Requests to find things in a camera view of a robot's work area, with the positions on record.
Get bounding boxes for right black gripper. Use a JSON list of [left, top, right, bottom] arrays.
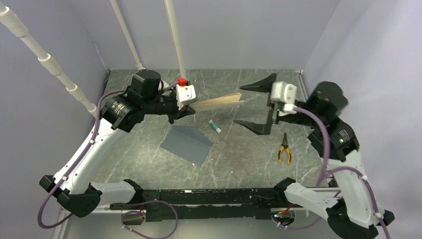
[[232, 72, 320, 133]]

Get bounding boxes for grey envelope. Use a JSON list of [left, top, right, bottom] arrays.
[[160, 125, 213, 166]]

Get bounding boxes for cream letter paper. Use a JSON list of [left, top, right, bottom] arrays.
[[190, 93, 244, 112]]

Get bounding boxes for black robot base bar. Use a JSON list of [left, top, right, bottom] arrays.
[[109, 187, 296, 222]]

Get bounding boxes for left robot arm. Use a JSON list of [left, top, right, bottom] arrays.
[[40, 69, 197, 218]]

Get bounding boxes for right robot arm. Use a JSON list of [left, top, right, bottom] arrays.
[[237, 73, 395, 239]]

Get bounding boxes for green white glue stick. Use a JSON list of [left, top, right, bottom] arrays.
[[209, 120, 222, 133]]

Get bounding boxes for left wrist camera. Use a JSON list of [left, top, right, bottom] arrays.
[[175, 85, 198, 110]]

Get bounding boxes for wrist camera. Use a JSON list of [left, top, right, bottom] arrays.
[[270, 82, 297, 117], [175, 85, 198, 110]]

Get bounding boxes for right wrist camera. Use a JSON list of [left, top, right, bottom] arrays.
[[270, 82, 297, 117]]

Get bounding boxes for yellow handled pliers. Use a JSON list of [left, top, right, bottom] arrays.
[[278, 133, 292, 165]]

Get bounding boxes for white pvc pipe frame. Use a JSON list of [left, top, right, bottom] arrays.
[[0, 3, 190, 122]]

